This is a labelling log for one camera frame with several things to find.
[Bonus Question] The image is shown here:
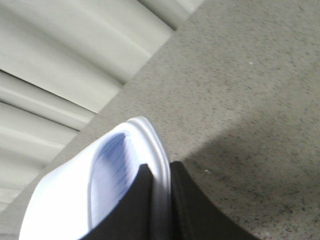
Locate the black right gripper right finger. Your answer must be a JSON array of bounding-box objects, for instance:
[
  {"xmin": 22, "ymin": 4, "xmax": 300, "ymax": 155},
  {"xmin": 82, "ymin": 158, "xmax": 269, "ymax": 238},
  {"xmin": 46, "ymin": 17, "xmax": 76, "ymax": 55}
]
[{"xmin": 170, "ymin": 161, "xmax": 258, "ymax": 240}]

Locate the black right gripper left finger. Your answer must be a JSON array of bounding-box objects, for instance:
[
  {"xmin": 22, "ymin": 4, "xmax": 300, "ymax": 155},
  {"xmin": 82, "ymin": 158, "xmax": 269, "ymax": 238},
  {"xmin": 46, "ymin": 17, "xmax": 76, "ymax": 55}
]
[{"xmin": 83, "ymin": 164, "xmax": 153, "ymax": 240}]

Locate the light blue slipper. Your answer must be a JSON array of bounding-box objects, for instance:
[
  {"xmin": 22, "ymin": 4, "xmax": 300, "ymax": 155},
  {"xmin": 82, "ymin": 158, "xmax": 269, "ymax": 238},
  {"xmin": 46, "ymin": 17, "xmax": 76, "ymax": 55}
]
[{"xmin": 19, "ymin": 116, "xmax": 172, "ymax": 240}]

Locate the grey-white curtain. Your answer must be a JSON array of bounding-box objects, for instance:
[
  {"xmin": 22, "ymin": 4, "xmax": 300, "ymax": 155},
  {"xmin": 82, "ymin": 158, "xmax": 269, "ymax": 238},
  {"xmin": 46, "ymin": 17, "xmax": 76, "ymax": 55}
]
[{"xmin": 0, "ymin": 0, "xmax": 201, "ymax": 210}]

